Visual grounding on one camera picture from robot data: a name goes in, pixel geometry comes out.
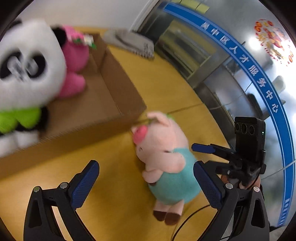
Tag panda plush toy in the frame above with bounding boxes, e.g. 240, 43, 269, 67
1, 20, 66, 157

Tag black cable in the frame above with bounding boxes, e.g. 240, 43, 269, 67
171, 203, 230, 241

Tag yellow sticky notes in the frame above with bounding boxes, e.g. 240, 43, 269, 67
171, 0, 210, 14

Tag pink bear plush toy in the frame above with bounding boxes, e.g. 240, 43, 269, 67
58, 26, 96, 98

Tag grey fabric bag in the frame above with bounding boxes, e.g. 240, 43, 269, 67
102, 29, 154, 60

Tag right hand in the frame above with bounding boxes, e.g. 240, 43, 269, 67
221, 175, 261, 190

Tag pink pig plush toy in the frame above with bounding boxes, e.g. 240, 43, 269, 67
132, 111, 201, 225

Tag black camera box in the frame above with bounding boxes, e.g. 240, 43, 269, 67
234, 116, 266, 168

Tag brown cardboard box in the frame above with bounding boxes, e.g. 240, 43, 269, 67
1, 34, 147, 178

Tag festive window sticker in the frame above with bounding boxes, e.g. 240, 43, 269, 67
254, 19, 295, 66

